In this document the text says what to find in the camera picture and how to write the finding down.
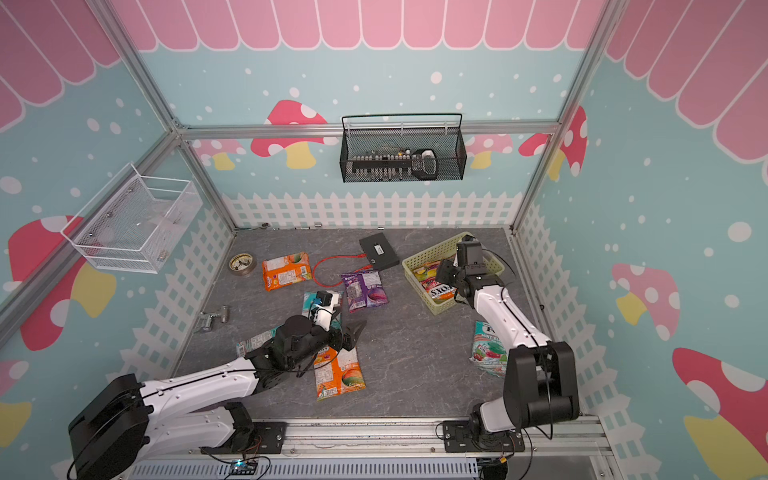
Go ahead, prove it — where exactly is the orange Fox's fruits candy bag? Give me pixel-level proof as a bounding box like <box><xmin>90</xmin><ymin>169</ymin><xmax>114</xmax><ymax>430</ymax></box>
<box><xmin>412</xmin><ymin>260</ymin><xmax>456</xmax><ymax>304</ymax></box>

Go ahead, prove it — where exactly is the teal Fox's candy bag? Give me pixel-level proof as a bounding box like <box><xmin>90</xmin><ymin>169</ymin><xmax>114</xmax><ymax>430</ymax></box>
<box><xmin>470</xmin><ymin>321</ymin><xmax>508</xmax><ymax>378</ymax></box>

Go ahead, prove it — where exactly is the metal fitting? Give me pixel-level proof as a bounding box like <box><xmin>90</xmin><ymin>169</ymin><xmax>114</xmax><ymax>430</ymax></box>
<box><xmin>196</xmin><ymin>305</ymin><xmax>230</xmax><ymax>332</ymax></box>

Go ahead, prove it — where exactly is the green circuit board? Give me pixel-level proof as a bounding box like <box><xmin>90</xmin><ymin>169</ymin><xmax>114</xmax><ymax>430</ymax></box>
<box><xmin>227</xmin><ymin>459</ymin><xmax>259</xmax><ymax>478</ymax></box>

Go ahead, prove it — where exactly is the orange candy bag far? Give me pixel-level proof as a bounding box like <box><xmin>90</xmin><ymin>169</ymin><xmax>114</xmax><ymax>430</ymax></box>
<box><xmin>262</xmin><ymin>252</ymin><xmax>313</xmax><ymax>292</ymax></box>

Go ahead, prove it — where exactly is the teal candy bag left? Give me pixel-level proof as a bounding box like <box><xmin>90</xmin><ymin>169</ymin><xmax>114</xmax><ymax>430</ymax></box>
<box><xmin>235</xmin><ymin>328</ymin><xmax>276</xmax><ymax>357</ymax></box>

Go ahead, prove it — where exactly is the white wire wall basket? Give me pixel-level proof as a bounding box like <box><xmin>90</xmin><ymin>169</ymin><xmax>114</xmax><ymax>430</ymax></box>
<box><xmin>60</xmin><ymin>164</ymin><xmax>203</xmax><ymax>274</ymax></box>

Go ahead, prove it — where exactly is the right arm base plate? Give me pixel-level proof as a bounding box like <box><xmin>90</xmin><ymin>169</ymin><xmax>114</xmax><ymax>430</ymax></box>
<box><xmin>435</xmin><ymin>419</ymin><xmax>526</xmax><ymax>455</ymax></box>

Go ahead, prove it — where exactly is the teal mint candy bag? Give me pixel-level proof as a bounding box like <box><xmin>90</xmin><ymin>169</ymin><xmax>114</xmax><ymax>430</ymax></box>
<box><xmin>302</xmin><ymin>292</ymin><xmax>319</xmax><ymax>322</ymax></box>

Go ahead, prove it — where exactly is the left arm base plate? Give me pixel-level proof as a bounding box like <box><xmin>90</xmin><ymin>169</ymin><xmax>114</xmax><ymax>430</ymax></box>
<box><xmin>200</xmin><ymin>422</ymin><xmax>288</xmax><ymax>456</ymax></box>

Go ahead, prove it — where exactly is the black wire wall basket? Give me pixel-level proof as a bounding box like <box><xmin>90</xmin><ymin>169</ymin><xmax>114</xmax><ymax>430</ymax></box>
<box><xmin>339</xmin><ymin>113</ymin><xmax>467</xmax><ymax>183</ymax></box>

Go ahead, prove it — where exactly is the green plastic basket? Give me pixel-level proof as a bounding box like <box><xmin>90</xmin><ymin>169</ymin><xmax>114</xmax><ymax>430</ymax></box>
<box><xmin>401</xmin><ymin>231</ymin><xmax>475</xmax><ymax>316</ymax></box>

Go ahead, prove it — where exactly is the orange mango candy bag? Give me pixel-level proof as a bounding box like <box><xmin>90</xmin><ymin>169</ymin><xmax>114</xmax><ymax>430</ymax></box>
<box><xmin>313</xmin><ymin>347</ymin><xmax>366</xmax><ymax>401</ymax></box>

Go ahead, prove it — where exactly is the red cable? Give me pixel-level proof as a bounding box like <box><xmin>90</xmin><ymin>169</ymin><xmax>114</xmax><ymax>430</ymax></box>
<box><xmin>310</xmin><ymin>253</ymin><xmax>374</xmax><ymax>289</ymax></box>

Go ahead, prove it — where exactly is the aluminium front rail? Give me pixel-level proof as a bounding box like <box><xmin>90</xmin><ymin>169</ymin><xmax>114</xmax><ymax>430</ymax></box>
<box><xmin>122</xmin><ymin>416</ymin><xmax>622</xmax><ymax>479</ymax></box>

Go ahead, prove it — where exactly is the purple candy bag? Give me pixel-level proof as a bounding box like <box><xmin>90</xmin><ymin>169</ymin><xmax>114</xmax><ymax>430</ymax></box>
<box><xmin>342</xmin><ymin>270</ymin><xmax>389</xmax><ymax>312</ymax></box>

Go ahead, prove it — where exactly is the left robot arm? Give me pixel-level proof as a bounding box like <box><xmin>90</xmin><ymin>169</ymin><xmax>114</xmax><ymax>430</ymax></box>
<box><xmin>66</xmin><ymin>315</ymin><xmax>366</xmax><ymax>479</ymax></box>

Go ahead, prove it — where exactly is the black box device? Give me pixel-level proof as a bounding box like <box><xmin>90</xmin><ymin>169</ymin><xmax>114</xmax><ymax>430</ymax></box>
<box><xmin>359</xmin><ymin>232</ymin><xmax>400</xmax><ymax>271</ymax></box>

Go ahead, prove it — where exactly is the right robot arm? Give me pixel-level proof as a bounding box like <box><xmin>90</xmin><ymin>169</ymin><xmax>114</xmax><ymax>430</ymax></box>
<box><xmin>437</xmin><ymin>235</ymin><xmax>581</xmax><ymax>448</ymax></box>

